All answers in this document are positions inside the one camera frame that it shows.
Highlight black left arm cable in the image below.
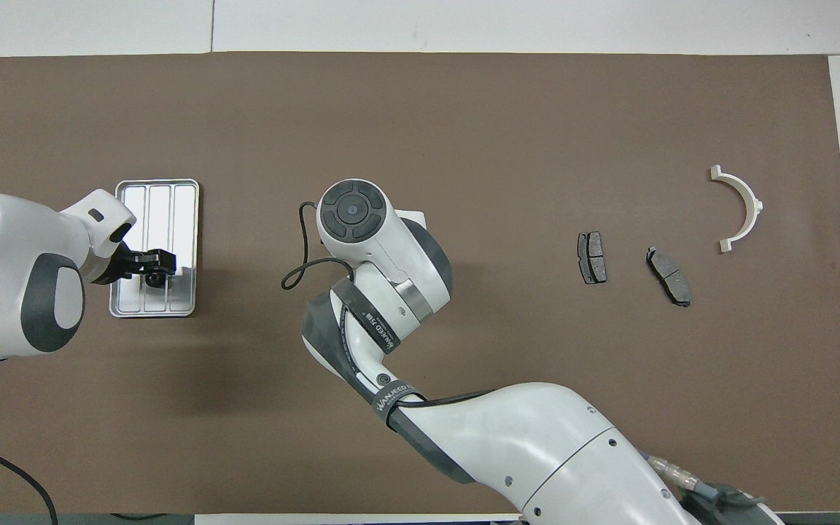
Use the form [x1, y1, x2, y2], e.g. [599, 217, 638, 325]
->
[0, 437, 58, 525]

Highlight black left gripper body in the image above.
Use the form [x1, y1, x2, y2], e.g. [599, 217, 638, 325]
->
[94, 243, 138, 285]

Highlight curved dark brake pad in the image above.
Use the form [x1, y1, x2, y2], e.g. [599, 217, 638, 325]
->
[646, 246, 692, 308]

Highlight silver metal tray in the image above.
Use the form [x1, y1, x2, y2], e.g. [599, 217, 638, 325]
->
[109, 179, 201, 319]

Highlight brown table mat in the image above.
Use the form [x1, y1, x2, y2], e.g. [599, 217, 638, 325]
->
[0, 51, 840, 515]

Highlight rectangular dark brake pad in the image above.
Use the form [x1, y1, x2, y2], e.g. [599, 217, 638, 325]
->
[577, 231, 608, 285]

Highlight white half-ring bracket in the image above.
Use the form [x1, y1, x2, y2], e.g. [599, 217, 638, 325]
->
[709, 165, 765, 254]

